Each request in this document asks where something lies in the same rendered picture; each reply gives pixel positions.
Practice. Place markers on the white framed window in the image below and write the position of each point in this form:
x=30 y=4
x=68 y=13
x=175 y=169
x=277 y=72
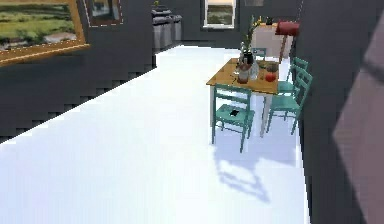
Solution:
x=219 y=14

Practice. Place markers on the dark bowl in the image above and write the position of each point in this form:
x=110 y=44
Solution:
x=272 y=68

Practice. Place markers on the black vase with plant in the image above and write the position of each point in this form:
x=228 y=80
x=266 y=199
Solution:
x=247 y=50

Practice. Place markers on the clear glass bottle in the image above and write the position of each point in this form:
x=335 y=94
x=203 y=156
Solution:
x=254 y=70

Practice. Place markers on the red shade floor lamp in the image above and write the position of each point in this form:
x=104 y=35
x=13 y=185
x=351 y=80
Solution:
x=286 y=31

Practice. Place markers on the small black object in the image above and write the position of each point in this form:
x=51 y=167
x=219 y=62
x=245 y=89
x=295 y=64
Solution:
x=234 y=112

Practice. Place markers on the wooden dining table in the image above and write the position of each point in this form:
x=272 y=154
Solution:
x=230 y=76

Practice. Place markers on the teal wooden chair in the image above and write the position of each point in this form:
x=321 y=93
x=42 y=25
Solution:
x=289 y=101
x=233 y=113
x=259 y=52
x=293 y=75

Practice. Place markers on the red tomato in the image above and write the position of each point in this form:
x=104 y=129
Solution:
x=270 y=77

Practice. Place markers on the small potted plant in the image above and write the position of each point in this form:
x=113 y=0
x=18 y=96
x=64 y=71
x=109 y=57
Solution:
x=156 y=4

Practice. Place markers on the grey kitchen cabinet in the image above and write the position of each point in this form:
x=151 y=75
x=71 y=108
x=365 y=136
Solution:
x=165 y=28

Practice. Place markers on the dark framed wall picture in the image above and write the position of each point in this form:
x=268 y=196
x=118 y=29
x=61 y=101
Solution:
x=103 y=11

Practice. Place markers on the gold framed landscape painting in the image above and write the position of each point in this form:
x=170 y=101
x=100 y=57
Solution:
x=33 y=26

